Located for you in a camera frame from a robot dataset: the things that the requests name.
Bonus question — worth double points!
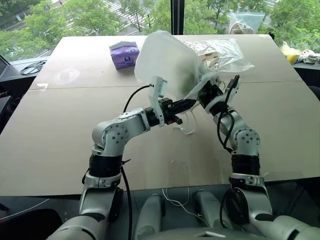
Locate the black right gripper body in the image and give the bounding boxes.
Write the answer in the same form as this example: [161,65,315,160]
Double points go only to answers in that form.
[198,80,225,108]

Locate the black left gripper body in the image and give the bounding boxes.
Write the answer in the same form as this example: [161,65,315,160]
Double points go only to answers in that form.
[159,98,179,124]

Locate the translucent white drawstring bag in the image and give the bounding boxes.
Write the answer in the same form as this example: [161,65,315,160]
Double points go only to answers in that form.
[134,29,222,136]

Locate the clear plastic bag with contents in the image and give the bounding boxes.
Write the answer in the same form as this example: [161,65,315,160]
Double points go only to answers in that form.
[183,37,255,75]

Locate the clear blue-edged plastic bag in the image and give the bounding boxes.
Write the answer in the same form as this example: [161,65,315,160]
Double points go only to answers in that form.
[227,11,266,36]

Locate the purple tissue pack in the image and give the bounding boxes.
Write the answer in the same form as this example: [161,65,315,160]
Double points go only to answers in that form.
[109,40,140,71]

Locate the yellow object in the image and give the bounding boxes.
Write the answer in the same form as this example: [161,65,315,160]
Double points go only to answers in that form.
[279,41,303,65]

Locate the grey rounded shape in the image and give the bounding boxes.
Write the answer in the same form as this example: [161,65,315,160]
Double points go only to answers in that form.
[133,194,166,240]
[194,190,227,230]

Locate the grey robot torso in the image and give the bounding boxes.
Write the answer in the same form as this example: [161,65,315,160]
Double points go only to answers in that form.
[139,226,266,240]

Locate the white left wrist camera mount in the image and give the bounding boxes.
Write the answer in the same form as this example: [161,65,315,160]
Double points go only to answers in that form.
[147,75,169,127]

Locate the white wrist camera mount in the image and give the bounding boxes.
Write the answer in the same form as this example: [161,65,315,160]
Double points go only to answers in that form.
[147,75,169,127]
[204,74,241,112]

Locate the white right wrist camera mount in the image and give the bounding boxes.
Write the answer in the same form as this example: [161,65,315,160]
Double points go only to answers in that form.
[204,74,241,112]

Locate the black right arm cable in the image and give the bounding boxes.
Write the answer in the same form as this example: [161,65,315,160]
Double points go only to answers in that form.
[216,79,239,230]

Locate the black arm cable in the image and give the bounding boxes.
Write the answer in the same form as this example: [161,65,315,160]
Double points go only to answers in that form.
[216,79,239,230]
[120,84,154,240]

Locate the thin white cable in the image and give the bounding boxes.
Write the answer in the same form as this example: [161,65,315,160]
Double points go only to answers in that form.
[161,186,205,227]

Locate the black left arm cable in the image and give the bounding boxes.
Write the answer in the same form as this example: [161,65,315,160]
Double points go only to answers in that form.
[120,84,154,240]

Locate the black window frame post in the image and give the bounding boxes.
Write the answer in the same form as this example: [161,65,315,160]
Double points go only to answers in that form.
[170,0,185,36]

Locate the coiled black cable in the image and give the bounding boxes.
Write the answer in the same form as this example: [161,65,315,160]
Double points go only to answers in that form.
[19,59,48,76]

